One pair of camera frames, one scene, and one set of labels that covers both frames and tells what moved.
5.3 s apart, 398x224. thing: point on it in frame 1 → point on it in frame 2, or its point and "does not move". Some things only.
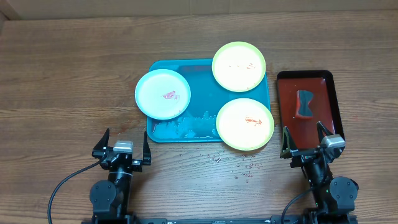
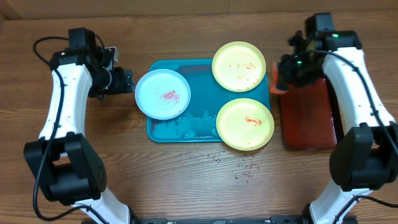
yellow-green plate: [245, 124] does not move
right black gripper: [313, 154] → [285, 76]
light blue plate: [162, 94] does not move
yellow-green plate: [239, 66] does not move
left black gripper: [135, 166] → [123, 83]
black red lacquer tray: [306, 98] does not move
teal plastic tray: [208, 95] does not move
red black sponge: [303, 98] → [273, 88]
